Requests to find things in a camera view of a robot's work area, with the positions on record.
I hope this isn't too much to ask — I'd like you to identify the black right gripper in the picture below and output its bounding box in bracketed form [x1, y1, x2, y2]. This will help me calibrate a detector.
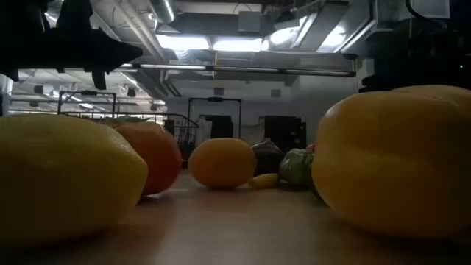
[341, 20, 471, 92]

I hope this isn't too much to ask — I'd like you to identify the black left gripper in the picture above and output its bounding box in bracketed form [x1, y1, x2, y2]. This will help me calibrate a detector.
[0, 28, 144, 91]

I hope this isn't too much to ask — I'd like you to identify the orange tomato toy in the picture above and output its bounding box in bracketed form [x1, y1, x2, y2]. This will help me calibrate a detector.
[114, 121, 183, 197]

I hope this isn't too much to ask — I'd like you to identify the yellow bell pepper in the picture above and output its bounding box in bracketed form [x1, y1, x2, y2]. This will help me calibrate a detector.
[311, 84, 471, 240]

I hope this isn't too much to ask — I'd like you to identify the yellow lemon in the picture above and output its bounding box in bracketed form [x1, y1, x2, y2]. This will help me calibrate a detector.
[0, 113, 149, 248]

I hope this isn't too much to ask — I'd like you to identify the green lettuce head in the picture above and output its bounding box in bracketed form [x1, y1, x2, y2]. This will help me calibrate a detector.
[278, 148, 316, 187]

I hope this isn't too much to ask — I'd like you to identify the dark purple eggplant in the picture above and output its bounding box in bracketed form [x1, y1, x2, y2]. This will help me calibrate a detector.
[251, 140, 286, 177]

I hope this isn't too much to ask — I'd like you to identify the orange citrus fruit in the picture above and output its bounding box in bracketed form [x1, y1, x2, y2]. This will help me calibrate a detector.
[187, 137, 258, 190]

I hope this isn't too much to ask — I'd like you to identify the small yellow chili pepper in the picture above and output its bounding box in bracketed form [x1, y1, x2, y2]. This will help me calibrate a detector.
[249, 172, 281, 191]

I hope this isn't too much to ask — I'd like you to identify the ceiling light panel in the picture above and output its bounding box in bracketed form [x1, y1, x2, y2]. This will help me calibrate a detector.
[156, 34, 210, 51]
[212, 38, 264, 52]

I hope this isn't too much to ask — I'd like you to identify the black background cabinet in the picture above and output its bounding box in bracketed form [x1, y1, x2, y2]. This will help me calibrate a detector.
[263, 115, 308, 152]

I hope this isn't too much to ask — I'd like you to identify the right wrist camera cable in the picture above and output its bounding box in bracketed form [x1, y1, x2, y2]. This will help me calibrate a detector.
[406, 0, 428, 20]

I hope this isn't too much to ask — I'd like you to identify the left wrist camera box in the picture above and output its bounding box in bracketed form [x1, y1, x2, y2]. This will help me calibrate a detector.
[57, 0, 93, 32]

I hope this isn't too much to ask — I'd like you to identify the round silver ceiling duct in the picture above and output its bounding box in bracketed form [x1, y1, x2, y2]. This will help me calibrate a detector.
[149, 0, 177, 24]

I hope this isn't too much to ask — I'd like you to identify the long ceiling light rail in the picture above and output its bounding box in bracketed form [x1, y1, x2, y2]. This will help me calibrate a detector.
[119, 63, 357, 77]

